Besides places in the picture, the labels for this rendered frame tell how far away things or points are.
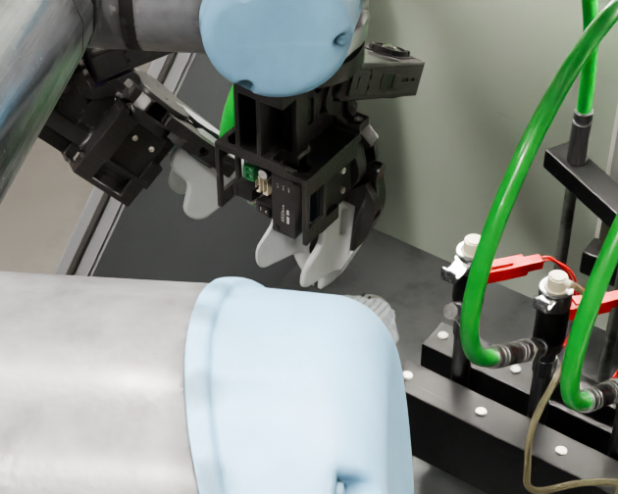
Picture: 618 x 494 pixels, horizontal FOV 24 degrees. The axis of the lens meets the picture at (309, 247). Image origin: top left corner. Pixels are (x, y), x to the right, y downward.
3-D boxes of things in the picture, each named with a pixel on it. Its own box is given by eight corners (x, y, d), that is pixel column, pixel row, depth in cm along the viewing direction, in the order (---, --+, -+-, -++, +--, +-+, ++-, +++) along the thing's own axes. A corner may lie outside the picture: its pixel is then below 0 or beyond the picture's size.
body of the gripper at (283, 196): (214, 212, 93) (205, 56, 85) (290, 147, 98) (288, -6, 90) (310, 256, 90) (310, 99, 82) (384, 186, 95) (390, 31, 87)
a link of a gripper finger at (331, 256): (279, 321, 99) (277, 219, 92) (328, 274, 102) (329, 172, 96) (316, 340, 97) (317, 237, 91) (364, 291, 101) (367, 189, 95)
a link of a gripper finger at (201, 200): (231, 240, 113) (140, 177, 109) (279, 182, 112) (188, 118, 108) (240, 256, 110) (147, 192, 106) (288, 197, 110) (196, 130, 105)
